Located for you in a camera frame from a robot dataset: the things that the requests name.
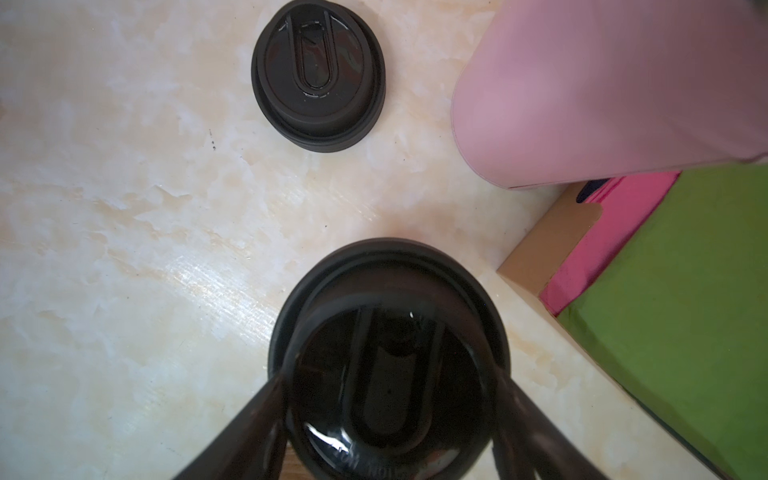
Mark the green napkin stack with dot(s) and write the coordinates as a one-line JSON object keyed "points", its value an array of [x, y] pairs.
{"points": [[679, 317]]}

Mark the pink utensil holder cup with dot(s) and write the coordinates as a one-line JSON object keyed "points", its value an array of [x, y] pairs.
{"points": [[564, 91]]}

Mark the pink napkin stack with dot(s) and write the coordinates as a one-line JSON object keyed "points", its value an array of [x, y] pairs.
{"points": [[626, 203]]}

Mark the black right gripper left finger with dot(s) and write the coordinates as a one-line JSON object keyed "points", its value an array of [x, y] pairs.
{"points": [[252, 445]]}

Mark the black cup lid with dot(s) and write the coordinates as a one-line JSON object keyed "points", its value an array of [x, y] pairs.
{"points": [[318, 74], [389, 349]]}

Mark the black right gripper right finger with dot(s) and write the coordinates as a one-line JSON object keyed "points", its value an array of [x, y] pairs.
{"points": [[527, 445]]}

